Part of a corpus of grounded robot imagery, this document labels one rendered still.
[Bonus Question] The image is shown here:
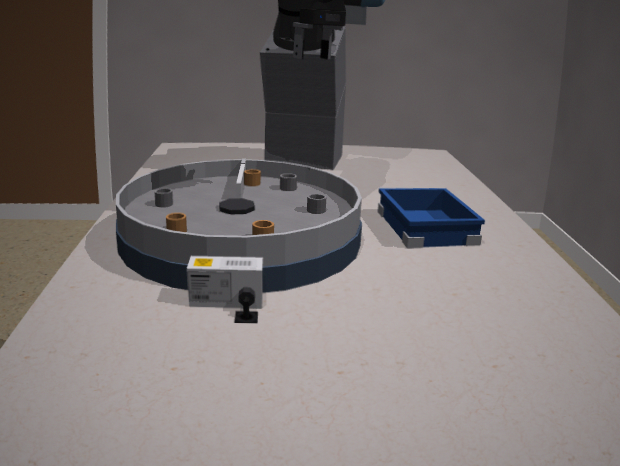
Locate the grey round turning table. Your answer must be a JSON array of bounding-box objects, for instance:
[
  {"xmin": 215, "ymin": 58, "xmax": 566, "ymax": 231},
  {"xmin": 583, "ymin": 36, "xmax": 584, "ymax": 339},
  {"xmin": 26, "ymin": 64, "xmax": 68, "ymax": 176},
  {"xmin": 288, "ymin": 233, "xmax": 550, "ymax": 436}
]
[{"xmin": 116, "ymin": 159, "xmax": 362, "ymax": 323}]

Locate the bronze bushing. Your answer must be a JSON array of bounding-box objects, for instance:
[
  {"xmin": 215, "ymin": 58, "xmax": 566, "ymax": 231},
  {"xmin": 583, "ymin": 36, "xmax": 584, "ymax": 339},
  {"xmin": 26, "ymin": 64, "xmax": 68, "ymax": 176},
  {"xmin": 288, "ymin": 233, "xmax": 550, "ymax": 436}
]
[
  {"xmin": 244, "ymin": 169, "xmax": 261, "ymax": 186},
  {"xmin": 166, "ymin": 213, "xmax": 187, "ymax": 232},
  {"xmin": 252, "ymin": 220, "xmax": 274, "ymax": 235}
]

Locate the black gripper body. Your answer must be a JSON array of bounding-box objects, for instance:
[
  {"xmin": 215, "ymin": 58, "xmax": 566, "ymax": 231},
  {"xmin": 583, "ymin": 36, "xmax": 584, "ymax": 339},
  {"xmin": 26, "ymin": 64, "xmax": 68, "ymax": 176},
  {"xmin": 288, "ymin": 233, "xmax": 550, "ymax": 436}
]
[{"xmin": 299, "ymin": 0, "xmax": 346, "ymax": 26}]

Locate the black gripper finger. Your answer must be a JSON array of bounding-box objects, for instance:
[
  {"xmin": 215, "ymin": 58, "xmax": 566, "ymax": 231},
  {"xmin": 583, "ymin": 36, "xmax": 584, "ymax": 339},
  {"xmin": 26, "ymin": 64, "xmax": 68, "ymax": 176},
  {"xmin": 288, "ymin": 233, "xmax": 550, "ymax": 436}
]
[
  {"xmin": 320, "ymin": 25, "xmax": 343, "ymax": 59},
  {"xmin": 293, "ymin": 22, "xmax": 313, "ymax": 59}
]

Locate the dark grey metal bushing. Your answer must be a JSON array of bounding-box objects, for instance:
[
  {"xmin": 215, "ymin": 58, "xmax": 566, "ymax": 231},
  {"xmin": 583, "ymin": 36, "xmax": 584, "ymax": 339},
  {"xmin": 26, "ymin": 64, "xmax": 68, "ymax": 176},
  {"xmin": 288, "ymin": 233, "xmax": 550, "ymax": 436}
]
[
  {"xmin": 155, "ymin": 188, "xmax": 173, "ymax": 207},
  {"xmin": 307, "ymin": 194, "xmax": 326, "ymax": 214},
  {"xmin": 280, "ymin": 174, "xmax": 297, "ymax": 191}
]

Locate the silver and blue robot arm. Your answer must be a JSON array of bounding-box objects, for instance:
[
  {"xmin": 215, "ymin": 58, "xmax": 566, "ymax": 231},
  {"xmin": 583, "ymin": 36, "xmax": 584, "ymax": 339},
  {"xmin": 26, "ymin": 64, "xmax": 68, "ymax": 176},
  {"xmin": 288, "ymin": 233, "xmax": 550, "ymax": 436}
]
[{"xmin": 273, "ymin": 0, "xmax": 385, "ymax": 51}]

